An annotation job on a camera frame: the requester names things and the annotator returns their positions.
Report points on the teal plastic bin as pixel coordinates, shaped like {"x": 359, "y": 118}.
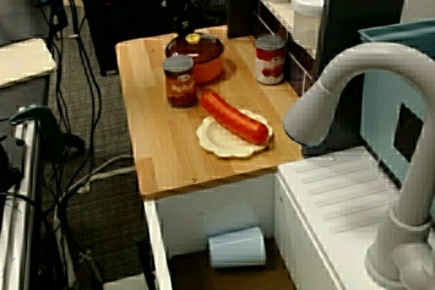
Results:
{"x": 377, "y": 110}

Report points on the large white lidded jar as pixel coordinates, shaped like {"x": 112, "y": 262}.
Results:
{"x": 307, "y": 15}

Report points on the dark grey shelf post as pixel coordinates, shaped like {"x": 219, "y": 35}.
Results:
{"x": 241, "y": 4}
{"x": 360, "y": 4}

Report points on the beige side table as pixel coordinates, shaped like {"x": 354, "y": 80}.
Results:
{"x": 23, "y": 62}

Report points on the white tiled shelf ledge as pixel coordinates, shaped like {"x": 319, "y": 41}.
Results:
{"x": 285, "y": 8}

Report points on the red white tomato can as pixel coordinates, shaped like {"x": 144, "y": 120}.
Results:
{"x": 270, "y": 62}

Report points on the light blue plastic cup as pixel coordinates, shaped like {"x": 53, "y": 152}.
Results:
{"x": 236, "y": 247}

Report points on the cream flower-shaped plate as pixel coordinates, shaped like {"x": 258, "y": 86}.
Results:
{"x": 221, "y": 144}

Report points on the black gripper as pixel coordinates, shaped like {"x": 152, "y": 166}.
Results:
{"x": 173, "y": 1}

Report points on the grey toy faucet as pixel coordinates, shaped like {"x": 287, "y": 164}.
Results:
{"x": 374, "y": 62}

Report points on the brown beans can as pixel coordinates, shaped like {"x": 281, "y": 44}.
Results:
{"x": 180, "y": 83}

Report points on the white toy sink unit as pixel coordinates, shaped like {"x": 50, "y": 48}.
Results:
{"x": 340, "y": 181}

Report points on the brown lid yellow knob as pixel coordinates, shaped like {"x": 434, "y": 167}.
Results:
{"x": 207, "y": 49}

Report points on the black aluminium extrusion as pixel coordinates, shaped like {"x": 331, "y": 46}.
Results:
{"x": 86, "y": 257}

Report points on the red toy sausage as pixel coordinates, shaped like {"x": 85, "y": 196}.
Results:
{"x": 234, "y": 118}

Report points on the aluminium frame rail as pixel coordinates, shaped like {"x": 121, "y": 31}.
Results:
{"x": 29, "y": 184}

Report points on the orange toy pot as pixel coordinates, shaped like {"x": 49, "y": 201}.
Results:
{"x": 210, "y": 69}

